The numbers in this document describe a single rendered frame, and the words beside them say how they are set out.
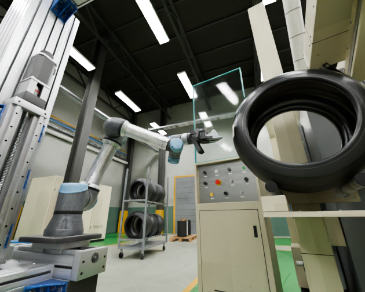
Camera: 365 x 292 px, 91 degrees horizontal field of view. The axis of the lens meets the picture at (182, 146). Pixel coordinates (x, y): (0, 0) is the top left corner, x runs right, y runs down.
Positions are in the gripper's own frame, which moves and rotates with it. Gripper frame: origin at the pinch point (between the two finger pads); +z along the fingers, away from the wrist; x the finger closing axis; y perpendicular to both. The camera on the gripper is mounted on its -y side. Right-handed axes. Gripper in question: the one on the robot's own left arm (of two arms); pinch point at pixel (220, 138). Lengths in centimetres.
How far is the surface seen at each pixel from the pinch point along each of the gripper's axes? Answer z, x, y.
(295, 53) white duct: 46, 61, 100
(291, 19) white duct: 45, 43, 119
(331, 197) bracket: 49, 23, -28
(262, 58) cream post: 22, 26, 72
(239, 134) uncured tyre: 13.4, -11.2, -3.3
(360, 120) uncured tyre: 55, -12, -4
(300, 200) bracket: 36, 23, -30
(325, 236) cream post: 45, 25, -46
